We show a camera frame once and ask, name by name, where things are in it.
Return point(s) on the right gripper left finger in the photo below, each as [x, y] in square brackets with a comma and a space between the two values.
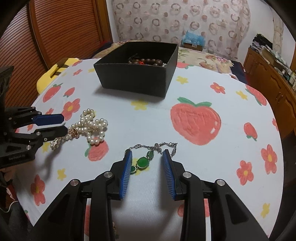
[121, 171]

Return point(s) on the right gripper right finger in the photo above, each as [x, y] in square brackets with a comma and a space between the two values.
[173, 172]

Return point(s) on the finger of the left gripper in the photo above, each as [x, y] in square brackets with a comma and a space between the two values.
[49, 134]
[48, 119]

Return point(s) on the black open jewelry box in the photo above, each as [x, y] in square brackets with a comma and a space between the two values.
[139, 67]

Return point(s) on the yellow cushion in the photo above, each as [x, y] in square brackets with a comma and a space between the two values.
[56, 70]

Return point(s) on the black phone on gripper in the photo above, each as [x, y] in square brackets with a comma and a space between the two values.
[5, 75]

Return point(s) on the strawberry flower print bedsheet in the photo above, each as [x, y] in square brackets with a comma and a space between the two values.
[223, 128]

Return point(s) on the brown louvered wardrobe door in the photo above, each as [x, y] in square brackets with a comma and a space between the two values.
[43, 33]

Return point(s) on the wooden sideboard cabinet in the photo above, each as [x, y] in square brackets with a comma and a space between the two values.
[281, 97]

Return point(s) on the blue plastic bag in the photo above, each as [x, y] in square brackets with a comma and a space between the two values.
[193, 39]

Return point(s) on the pink circle pattern curtain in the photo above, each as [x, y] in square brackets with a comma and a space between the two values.
[223, 24]

